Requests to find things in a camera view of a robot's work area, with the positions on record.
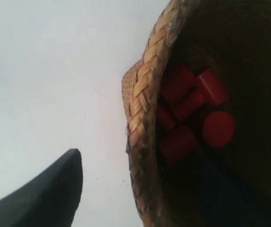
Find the red cylinder round end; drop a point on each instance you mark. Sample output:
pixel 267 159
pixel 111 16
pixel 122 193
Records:
pixel 218 128

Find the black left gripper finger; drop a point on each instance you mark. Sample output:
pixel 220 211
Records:
pixel 50 199

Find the red cylinder upper right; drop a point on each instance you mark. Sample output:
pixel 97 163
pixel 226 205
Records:
pixel 211 88

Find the red cylinder lower left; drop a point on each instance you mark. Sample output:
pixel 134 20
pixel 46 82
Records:
pixel 177 144

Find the red cylinder upper left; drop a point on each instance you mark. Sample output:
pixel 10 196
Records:
pixel 177 82

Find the small red cylinder left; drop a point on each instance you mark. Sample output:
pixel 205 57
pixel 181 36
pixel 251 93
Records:
pixel 165 119

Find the red cylinder middle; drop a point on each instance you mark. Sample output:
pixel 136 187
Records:
pixel 189 104

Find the brown woven wicker basket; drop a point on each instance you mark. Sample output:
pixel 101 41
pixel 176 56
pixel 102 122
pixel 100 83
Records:
pixel 210 187

